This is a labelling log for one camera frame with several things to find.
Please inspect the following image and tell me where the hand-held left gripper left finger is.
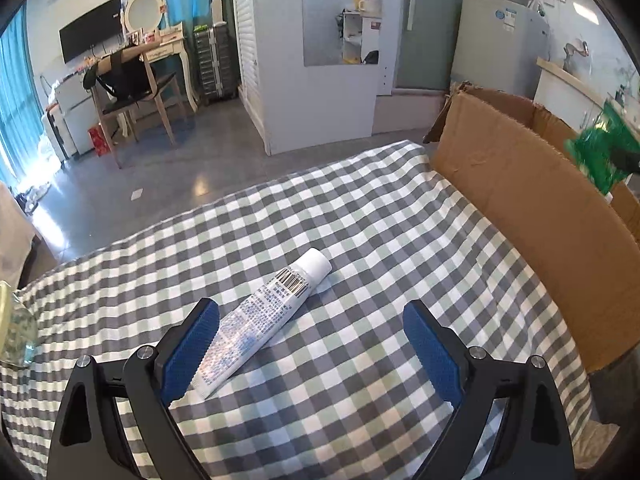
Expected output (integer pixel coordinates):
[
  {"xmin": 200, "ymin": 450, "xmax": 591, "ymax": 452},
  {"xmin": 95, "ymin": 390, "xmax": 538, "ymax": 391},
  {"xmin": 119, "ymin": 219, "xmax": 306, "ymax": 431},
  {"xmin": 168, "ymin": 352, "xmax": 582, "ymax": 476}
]
[{"xmin": 47, "ymin": 297, "xmax": 221, "ymax": 480}]

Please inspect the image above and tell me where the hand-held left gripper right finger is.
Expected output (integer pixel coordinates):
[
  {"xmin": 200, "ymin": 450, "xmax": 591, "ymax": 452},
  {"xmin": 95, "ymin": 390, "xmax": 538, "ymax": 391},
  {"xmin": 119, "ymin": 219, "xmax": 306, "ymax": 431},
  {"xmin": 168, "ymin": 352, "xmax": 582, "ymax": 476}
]
[{"xmin": 402, "ymin": 299, "xmax": 576, "ymax": 480}]

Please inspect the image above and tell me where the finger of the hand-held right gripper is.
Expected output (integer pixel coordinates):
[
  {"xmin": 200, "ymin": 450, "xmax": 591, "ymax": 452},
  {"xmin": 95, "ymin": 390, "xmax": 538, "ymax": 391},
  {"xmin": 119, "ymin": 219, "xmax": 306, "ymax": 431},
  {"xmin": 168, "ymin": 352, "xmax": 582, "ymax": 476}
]
[{"xmin": 613, "ymin": 147, "xmax": 640, "ymax": 174}]

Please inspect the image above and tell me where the green snack packet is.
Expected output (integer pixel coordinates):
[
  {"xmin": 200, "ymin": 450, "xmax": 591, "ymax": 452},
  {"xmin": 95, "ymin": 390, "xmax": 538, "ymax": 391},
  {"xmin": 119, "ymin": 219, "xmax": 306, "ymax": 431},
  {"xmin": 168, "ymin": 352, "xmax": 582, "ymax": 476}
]
[{"xmin": 564, "ymin": 99, "xmax": 640, "ymax": 197}]

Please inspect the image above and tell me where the white cream tube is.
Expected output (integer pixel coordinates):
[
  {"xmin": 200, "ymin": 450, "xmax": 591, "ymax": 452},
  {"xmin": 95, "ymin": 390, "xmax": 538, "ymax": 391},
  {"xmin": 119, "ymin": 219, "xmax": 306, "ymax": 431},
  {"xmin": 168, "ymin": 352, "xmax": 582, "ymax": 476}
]
[{"xmin": 187, "ymin": 247, "xmax": 333, "ymax": 401}]

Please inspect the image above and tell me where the brown cardboard box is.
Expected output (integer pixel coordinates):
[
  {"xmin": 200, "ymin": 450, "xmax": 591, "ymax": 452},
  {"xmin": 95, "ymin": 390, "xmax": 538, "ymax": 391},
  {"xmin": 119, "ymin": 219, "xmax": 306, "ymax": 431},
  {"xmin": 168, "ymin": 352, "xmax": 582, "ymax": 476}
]
[{"xmin": 423, "ymin": 81, "xmax": 640, "ymax": 375}]

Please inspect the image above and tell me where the white sink counter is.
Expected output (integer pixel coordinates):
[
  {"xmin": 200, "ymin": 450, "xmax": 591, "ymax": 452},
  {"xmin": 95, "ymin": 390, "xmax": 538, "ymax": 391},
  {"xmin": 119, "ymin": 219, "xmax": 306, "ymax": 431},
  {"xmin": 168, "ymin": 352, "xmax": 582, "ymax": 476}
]
[{"xmin": 533, "ymin": 40, "xmax": 618, "ymax": 132}]

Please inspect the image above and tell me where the checkered tablecloth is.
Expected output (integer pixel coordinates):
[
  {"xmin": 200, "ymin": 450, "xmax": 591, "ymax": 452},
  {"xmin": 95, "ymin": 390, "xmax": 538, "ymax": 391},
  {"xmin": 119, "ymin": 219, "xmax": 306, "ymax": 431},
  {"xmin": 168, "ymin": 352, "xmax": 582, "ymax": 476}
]
[{"xmin": 0, "ymin": 141, "xmax": 596, "ymax": 480}]

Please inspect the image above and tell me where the green lidded drink bottle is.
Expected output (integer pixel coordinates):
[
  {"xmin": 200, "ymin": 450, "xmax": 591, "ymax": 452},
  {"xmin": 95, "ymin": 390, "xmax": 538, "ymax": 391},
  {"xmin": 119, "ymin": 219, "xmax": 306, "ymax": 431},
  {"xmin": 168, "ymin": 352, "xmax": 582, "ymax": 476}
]
[{"xmin": 0, "ymin": 280, "xmax": 40, "ymax": 370}]

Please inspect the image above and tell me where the white refrigerator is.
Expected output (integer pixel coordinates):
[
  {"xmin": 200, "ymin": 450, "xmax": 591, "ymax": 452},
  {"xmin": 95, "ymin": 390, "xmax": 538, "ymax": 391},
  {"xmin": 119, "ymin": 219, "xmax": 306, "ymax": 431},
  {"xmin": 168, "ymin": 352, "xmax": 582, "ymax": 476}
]
[{"xmin": 449, "ymin": 0, "xmax": 552, "ymax": 99}]

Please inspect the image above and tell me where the pair of slippers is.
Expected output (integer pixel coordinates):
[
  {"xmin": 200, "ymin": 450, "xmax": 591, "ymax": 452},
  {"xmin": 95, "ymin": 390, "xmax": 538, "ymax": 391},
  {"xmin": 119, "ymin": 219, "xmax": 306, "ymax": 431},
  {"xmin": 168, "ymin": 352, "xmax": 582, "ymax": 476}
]
[{"xmin": 19, "ymin": 184, "xmax": 52, "ymax": 212}]

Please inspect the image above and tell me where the red paper bag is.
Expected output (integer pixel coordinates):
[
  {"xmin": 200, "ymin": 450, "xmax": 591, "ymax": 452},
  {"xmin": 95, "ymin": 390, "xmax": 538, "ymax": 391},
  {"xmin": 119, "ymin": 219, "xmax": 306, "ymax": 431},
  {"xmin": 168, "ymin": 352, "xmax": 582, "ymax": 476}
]
[{"xmin": 88, "ymin": 123, "xmax": 112, "ymax": 154}]

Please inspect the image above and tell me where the wooden chair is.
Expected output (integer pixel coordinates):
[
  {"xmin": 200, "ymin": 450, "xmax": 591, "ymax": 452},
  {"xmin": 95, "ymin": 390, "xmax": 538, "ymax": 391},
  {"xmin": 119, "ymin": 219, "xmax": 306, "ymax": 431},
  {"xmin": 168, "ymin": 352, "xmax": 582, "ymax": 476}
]
[{"xmin": 82, "ymin": 48, "xmax": 187, "ymax": 169}]

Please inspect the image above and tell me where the white low cabinet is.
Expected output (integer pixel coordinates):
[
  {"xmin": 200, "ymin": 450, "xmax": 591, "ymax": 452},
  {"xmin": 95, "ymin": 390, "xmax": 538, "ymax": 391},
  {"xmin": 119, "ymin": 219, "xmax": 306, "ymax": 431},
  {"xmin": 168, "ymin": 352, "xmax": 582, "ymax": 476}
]
[{"xmin": 42, "ymin": 79, "xmax": 102, "ymax": 162}]

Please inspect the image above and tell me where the white louvered wardrobe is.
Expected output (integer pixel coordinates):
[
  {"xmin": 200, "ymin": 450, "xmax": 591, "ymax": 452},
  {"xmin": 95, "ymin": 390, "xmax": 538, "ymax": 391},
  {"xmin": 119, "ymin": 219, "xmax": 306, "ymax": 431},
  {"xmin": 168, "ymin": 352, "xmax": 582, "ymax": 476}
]
[{"xmin": 231, "ymin": 0, "xmax": 412, "ymax": 157}]

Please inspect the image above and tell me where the black bag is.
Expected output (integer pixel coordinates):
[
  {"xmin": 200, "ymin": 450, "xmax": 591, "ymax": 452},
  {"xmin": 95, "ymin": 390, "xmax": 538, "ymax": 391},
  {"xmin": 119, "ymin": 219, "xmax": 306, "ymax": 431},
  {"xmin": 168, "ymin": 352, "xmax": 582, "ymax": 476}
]
[{"xmin": 82, "ymin": 51, "xmax": 147, "ymax": 101}]

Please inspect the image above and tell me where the white vanity desk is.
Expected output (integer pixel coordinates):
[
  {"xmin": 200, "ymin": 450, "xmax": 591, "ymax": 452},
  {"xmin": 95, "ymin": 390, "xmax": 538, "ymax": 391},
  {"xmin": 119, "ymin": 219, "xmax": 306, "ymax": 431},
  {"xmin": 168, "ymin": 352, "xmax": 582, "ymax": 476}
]
[{"xmin": 120, "ymin": 35, "xmax": 197, "ymax": 111}]

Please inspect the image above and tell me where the blue curtain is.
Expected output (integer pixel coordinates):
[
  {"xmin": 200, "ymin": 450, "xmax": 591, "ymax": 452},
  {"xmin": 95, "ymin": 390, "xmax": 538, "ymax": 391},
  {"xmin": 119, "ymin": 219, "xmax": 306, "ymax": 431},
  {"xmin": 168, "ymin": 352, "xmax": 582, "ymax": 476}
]
[{"xmin": 0, "ymin": 4, "xmax": 47, "ymax": 183}]

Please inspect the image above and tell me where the black monitor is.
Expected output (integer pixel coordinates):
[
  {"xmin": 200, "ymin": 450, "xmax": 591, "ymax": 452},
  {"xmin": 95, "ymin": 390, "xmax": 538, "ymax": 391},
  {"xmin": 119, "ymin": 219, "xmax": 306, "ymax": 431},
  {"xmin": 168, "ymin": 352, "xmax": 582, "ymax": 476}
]
[{"xmin": 58, "ymin": 0, "xmax": 124, "ymax": 65}]

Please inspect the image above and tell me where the round white mirror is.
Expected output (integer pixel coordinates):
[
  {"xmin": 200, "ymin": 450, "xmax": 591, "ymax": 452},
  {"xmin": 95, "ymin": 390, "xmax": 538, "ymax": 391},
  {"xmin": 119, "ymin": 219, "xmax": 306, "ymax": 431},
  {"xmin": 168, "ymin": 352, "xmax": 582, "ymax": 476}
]
[{"xmin": 123, "ymin": 0, "xmax": 167, "ymax": 34}]

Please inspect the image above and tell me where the rectangular wall mirror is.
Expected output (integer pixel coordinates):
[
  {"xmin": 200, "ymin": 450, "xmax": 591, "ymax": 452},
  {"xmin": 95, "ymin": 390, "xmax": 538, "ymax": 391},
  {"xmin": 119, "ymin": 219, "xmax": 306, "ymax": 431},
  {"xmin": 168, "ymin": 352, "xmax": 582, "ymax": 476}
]
[{"xmin": 301, "ymin": 0, "xmax": 385, "ymax": 67}]

